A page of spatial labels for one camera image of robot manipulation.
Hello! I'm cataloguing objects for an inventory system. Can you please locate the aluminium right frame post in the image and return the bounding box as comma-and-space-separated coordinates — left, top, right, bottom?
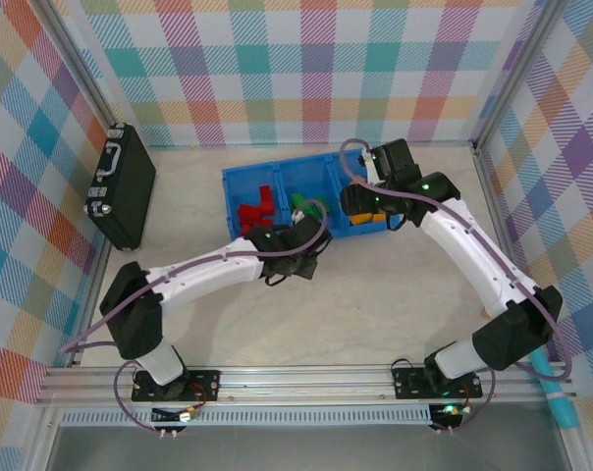
470, 0, 572, 153

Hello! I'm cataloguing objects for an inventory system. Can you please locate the black case with silver handle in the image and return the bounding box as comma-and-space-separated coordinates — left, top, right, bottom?
82, 122, 158, 252

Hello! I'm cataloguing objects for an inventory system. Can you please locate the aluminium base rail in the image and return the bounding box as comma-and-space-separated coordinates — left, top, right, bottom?
34, 361, 576, 409

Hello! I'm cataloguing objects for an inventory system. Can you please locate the teal handled tool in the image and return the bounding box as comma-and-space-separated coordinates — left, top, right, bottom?
530, 348, 580, 431

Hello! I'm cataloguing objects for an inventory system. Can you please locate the aluminium frame post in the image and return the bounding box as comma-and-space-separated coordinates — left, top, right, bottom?
470, 0, 572, 153
28, 0, 129, 132

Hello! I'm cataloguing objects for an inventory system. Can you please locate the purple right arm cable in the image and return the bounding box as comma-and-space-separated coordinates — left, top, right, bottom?
338, 138, 572, 437

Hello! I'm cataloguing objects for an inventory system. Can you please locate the aluminium left side rail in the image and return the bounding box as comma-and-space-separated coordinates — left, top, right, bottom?
68, 239, 114, 367

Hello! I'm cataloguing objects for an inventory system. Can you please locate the aluminium left frame post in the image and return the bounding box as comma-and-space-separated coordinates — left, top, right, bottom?
28, 0, 129, 132

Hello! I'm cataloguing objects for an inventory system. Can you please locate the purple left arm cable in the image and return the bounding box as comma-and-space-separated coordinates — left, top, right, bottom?
60, 203, 330, 436

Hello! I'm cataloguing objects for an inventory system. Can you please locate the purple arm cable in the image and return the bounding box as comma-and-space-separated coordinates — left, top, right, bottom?
60, 203, 330, 436
338, 138, 572, 437

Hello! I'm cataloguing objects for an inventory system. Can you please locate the long red lego brick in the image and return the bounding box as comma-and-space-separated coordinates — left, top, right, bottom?
255, 184, 276, 212

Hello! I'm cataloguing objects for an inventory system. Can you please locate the white slotted cable duct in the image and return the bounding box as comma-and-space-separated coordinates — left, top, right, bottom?
59, 408, 433, 427

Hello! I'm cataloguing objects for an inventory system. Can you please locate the aluminium right side rail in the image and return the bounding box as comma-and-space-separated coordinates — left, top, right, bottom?
472, 141, 536, 300

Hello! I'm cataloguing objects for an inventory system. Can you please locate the blue three-compartment plastic bin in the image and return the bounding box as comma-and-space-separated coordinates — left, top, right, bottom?
221, 151, 392, 242

